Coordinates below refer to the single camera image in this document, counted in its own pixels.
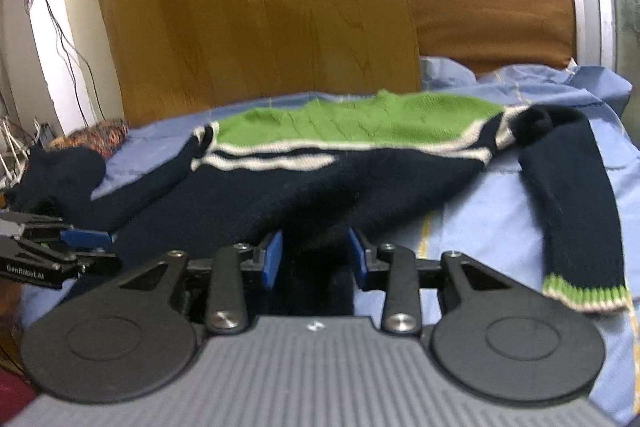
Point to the wooden headboard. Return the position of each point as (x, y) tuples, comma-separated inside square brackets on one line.
[(250, 17)]

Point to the brown cushion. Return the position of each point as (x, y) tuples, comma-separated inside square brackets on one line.
[(490, 17)]

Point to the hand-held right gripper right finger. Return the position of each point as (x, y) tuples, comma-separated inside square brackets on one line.
[(358, 262)]

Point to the navy green white knit sweater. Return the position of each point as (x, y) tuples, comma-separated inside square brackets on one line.
[(325, 187)]

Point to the floral patterned cloth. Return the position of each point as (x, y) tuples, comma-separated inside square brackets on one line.
[(97, 134)]

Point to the red cloth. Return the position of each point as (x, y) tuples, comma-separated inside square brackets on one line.
[(15, 399)]

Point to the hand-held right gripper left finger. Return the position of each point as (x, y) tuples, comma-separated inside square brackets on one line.
[(270, 259)]

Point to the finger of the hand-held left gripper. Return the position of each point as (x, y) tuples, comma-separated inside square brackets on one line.
[(85, 239), (100, 264)]

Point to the blue checked bed sheet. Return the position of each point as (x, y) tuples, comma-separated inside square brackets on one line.
[(500, 217)]

